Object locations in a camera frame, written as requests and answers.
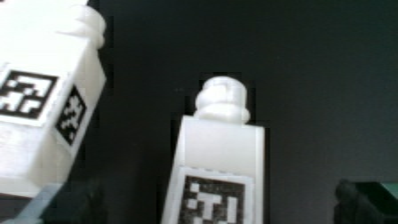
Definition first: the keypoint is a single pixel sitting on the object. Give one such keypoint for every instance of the white table leg with tag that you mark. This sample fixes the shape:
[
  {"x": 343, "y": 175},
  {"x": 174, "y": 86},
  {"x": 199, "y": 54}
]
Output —
[{"x": 215, "y": 186}]

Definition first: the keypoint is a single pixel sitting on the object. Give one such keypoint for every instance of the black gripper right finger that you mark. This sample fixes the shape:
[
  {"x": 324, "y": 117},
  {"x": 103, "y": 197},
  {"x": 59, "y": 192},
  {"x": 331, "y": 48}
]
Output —
[{"x": 366, "y": 202}]

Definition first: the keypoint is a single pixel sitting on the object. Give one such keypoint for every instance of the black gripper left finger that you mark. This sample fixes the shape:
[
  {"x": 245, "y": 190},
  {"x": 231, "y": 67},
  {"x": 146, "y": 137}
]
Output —
[{"x": 68, "y": 204}]

